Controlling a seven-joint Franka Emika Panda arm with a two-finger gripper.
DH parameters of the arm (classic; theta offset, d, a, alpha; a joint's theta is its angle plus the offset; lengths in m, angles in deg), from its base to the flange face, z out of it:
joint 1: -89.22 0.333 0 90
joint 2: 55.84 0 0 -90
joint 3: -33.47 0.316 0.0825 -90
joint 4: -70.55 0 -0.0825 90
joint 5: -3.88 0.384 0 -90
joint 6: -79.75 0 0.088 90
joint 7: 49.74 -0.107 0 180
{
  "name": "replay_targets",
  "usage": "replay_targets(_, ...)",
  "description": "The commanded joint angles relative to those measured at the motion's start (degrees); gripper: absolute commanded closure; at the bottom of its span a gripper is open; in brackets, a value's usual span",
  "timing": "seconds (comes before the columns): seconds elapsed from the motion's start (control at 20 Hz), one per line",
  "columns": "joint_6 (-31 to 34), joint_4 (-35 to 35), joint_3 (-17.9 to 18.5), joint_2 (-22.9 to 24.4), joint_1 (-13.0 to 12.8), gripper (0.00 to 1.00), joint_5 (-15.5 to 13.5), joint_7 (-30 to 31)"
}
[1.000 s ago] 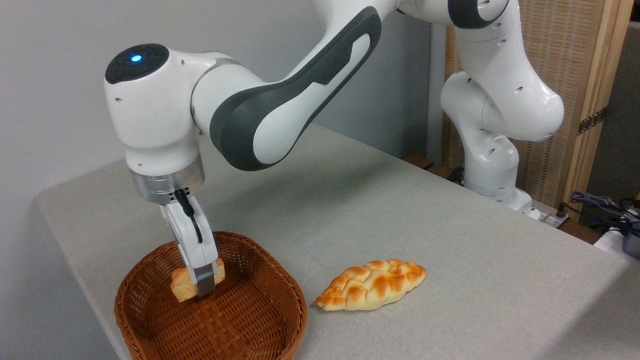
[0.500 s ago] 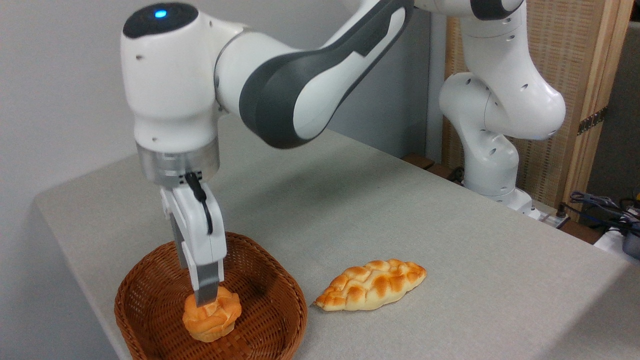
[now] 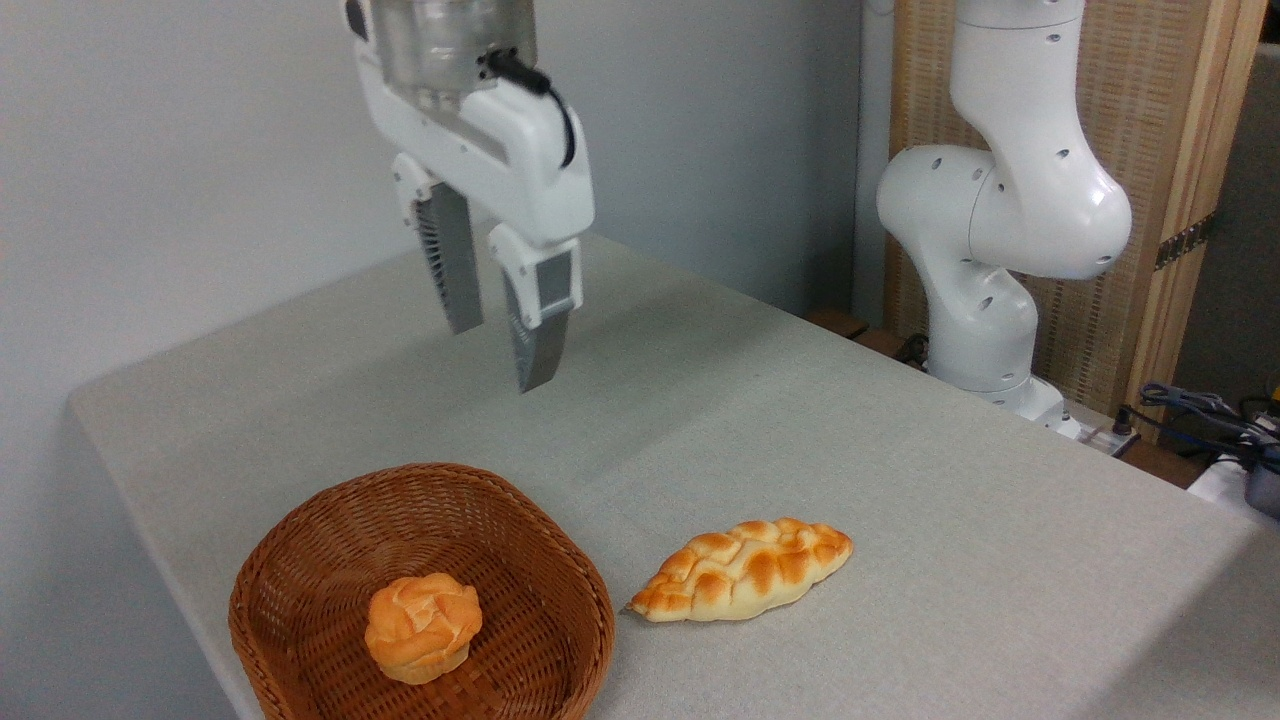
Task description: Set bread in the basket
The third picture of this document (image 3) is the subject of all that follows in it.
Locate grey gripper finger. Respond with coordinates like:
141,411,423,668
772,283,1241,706
391,153,485,335
486,222,585,393

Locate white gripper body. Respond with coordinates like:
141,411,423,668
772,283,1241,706
344,0,596,249

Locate round knotted bread roll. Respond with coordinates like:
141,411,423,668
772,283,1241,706
364,573,484,686

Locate long braided bread loaf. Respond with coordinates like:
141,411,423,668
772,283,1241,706
625,518,854,624

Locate brown woven wicker basket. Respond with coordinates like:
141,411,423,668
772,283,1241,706
228,462,617,720

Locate brown wooden block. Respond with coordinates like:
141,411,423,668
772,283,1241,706
805,307,871,342

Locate wooden woven folding screen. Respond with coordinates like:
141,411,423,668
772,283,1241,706
885,0,1271,441

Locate dark metal screen hinge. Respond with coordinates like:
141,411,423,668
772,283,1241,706
1155,214,1215,272

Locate blue-grey box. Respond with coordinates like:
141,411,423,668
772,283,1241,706
1244,445,1280,521

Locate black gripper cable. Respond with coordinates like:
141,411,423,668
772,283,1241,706
482,48,578,169

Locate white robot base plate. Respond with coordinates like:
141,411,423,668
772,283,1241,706
1058,398,1141,458

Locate grey cable bundle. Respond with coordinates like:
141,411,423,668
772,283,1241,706
1138,381,1280,453

